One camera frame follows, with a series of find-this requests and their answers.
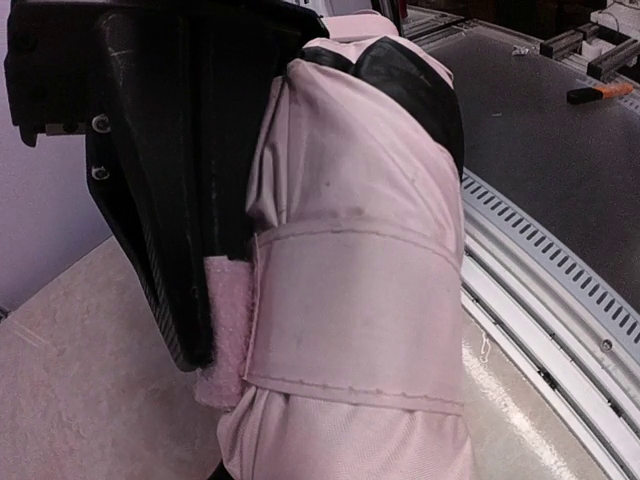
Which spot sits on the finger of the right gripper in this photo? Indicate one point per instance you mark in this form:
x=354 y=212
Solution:
x=184 y=93

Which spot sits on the pink and black umbrella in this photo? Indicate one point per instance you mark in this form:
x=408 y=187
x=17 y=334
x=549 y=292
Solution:
x=340 y=340

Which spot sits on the orange handled tool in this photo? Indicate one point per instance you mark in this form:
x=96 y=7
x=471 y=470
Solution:
x=592 y=94

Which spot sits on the aluminium front rail frame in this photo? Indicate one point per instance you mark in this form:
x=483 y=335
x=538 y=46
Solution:
x=551 y=270

